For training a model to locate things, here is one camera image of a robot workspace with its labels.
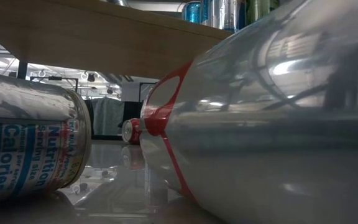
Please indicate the light blue Red Bull can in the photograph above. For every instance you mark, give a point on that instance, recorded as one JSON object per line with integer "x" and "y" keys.
{"x": 192, "y": 13}

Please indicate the green Sanzo can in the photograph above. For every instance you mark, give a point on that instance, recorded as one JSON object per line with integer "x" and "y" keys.
{"x": 259, "y": 11}

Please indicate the light wooden shelf board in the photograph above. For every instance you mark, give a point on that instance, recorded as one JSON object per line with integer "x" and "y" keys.
{"x": 104, "y": 40}

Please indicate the dented red Coca-Cola can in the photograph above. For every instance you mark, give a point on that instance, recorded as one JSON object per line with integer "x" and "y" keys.
{"x": 130, "y": 132}

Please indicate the grey fabric cover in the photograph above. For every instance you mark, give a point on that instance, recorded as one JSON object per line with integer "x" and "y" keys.
{"x": 107, "y": 116}

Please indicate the silver Diet Coke can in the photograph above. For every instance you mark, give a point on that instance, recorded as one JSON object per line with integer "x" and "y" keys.
{"x": 259, "y": 140}

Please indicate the blue silver Red Bull can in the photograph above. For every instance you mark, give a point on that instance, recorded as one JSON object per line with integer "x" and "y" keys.
{"x": 26, "y": 149}

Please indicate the black shelf leg bracket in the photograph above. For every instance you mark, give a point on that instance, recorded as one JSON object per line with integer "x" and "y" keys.
{"x": 22, "y": 70}

